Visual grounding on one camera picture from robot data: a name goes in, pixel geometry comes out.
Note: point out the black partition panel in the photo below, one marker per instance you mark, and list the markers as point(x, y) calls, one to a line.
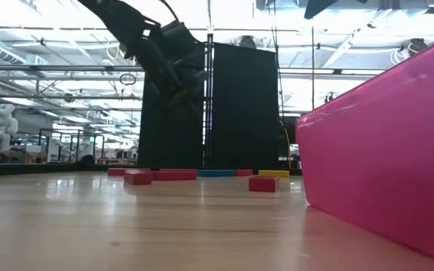
point(164, 143)
point(245, 113)

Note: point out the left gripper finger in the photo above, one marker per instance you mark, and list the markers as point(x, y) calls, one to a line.
point(192, 77)
point(164, 69)

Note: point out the red wooden block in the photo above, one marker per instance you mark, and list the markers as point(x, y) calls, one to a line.
point(116, 171)
point(138, 177)
point(175, 174)
point(243, 172)
point(263, 184)

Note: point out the black aluminium table frame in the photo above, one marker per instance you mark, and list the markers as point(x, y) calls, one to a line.
point(13, 169)

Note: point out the red plastic bin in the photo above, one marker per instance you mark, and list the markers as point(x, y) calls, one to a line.
point(390, 150)

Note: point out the wooden workbench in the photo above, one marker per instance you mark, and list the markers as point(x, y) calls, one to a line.
point(13, 155)

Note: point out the blue wooden block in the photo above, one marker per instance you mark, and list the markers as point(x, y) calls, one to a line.
point(216, 173)

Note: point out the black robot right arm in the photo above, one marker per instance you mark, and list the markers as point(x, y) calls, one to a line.
point(318, 7)

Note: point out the grey ceiling pipe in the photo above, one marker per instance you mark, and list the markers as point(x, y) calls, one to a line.
point(62, 97)
point(51, 68)

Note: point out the black metal rack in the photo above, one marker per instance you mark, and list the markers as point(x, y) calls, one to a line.
point(70, 130)

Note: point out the yellow wooden block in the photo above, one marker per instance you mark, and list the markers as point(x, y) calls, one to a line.
point(273, 173)

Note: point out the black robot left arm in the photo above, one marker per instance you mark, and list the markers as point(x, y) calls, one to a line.
point(119, 19)

